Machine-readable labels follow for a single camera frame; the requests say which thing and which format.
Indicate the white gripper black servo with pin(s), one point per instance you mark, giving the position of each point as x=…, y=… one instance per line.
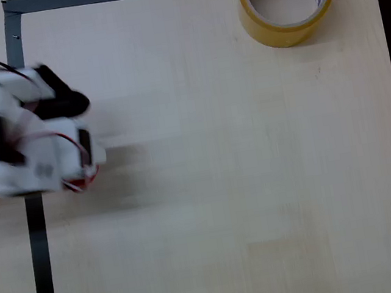
x=85, y=143

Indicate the small red tape roll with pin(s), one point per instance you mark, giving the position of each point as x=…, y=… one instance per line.
x=90, y=176

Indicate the large yellow tape roll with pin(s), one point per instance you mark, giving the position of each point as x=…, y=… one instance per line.
x=274, y=35

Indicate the small black screw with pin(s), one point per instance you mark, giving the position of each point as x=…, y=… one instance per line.
x=16, y=36

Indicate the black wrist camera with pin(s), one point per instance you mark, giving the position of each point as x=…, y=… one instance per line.
x=66, y=103

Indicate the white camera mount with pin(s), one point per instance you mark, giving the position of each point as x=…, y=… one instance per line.
x=18, y=85

